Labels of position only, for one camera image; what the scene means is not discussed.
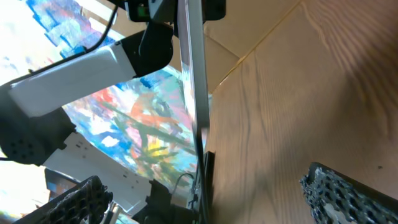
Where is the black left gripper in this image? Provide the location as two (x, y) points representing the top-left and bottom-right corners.
(108, 0), (226, 22)

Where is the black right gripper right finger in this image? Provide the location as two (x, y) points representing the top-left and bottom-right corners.
(300, 162), (397, 224)

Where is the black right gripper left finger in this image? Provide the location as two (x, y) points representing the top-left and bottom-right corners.
(14, 175), (113, 224)

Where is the Galaxy S25 Ultra smartphone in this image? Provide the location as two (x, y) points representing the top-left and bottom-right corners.
(177, 0), (210, 129)

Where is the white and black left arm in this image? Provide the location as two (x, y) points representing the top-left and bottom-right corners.
(1, 0), (226, 215)

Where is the colourful abstract painting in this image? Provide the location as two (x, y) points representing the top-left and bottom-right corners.
(27, 1), (197, 191)

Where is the brown cardboard panel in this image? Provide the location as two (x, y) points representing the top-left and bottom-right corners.
(93, 0), (302, 94)

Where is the black left camera cable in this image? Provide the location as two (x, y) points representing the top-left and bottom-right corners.
(27, 4), (119, 75)

